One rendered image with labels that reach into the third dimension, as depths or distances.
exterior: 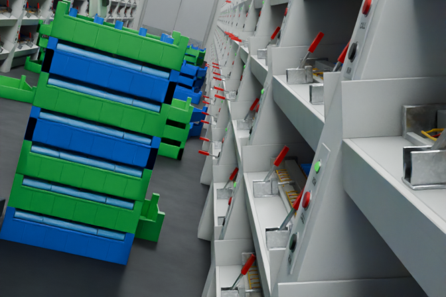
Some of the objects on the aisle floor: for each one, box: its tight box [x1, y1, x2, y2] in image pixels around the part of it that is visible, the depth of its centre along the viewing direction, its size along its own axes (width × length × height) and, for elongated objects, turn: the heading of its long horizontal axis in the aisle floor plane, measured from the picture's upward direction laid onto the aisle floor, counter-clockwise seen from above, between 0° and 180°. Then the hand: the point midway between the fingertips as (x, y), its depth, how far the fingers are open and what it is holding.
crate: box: [0, 206, 135, 265], centre depth 178 cm, size 30×20×8 cm
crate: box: [134, 193, 165, 242], centre depth 201 cm, size 30×20×8 cm
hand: (97, 4), depth 173 cm, fingers closed, pressing on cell
